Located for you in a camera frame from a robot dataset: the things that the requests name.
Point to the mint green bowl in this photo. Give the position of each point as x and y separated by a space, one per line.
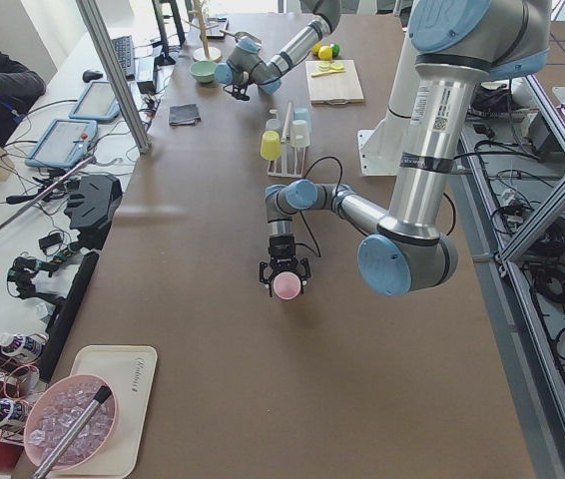
203 71

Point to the yellow lemon near scoop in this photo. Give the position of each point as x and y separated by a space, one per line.
315 49

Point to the wooden cutting board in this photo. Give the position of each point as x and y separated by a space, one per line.
335 89

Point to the light blue cup on rack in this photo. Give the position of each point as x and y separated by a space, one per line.
301 114

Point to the wooden mug tree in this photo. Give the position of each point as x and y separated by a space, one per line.
196 19

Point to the metal tongs in bowl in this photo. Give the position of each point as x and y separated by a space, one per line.
72 433

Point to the aluminium frame post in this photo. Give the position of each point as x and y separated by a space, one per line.
99 34

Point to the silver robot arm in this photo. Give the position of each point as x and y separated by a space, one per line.
458 45
245 66

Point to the grey cup on rack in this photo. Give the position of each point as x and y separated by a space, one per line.
299 135

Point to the yellow cup on rack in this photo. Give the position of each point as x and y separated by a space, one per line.
271 147

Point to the pink plastic cup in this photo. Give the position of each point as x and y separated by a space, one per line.
287 285

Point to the black keyboard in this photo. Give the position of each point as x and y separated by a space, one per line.
124 49

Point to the blue teach pendant near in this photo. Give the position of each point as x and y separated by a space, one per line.
64 144

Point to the blue teach pendant far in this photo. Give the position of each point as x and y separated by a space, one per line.
97 102

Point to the yellow plastic knife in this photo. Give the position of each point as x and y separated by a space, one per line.
318 74

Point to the pink bowl with ice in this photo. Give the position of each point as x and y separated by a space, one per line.
58 409

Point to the cream plastic tray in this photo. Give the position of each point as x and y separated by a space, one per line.
129 371

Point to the grey folded cloth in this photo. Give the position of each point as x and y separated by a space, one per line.
183 114

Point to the yellow lemon near board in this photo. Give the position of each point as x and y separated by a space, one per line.
325 53

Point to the metal scoop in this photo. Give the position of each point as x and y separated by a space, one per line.
239 35

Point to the blue teach pendant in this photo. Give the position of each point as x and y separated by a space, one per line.
97 102
64 144

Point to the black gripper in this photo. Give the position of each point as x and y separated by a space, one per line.
238 91
282 248

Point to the white cup holder rack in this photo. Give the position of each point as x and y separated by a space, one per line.
291 162

